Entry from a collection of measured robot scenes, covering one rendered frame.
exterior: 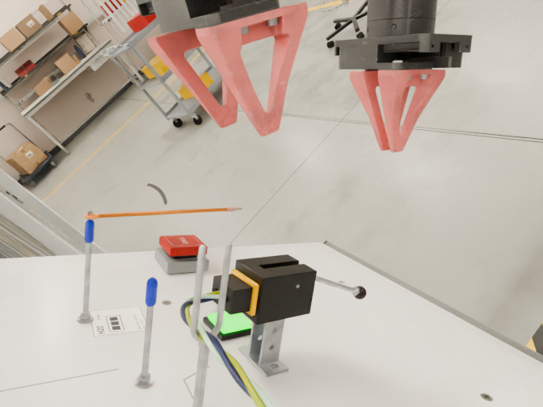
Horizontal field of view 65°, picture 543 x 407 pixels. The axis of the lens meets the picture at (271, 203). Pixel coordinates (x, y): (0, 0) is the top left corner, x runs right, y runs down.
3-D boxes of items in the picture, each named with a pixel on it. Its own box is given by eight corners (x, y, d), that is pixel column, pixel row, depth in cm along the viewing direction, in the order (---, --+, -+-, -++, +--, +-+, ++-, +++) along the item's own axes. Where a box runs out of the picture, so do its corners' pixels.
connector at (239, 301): (277, 305, 35) (280, 283, 35) (227, 315, 32) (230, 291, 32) (256, 291, 38) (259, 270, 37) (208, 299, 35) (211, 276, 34)
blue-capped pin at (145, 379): (157, 384, 33) (166, 280, 31) (137, 390, 32) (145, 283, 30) (149, 374, 34) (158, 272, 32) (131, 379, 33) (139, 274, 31)
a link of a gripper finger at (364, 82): (404, 163, 35) (414, 42, 32) (343, 150, 41) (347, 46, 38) (453, 153, 39) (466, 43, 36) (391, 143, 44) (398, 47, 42)
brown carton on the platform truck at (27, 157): (38, 158, 723) (21, 143, 704) (48, 156, 682) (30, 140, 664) (21, 175, 705) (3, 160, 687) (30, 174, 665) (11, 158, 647)
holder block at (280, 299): (310, 313, 37) (317, 270, 36) (256, 325, 34) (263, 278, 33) (281, 293, 40) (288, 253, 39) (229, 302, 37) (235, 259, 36)
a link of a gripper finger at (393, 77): (390, 160, 36) (399, 43, 33) (333, 148, 42) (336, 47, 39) (439, 151, 40) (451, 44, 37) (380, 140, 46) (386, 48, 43)
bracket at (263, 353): (288, 371, 37) (297, 318, 36) (266, 378, 36) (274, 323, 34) (259, 343, 41) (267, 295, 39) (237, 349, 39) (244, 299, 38)
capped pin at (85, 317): (97, 320, 41) (103, 211, 38) (82, 325, 39) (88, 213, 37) (87, 314, 41) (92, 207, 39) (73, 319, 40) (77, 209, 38)
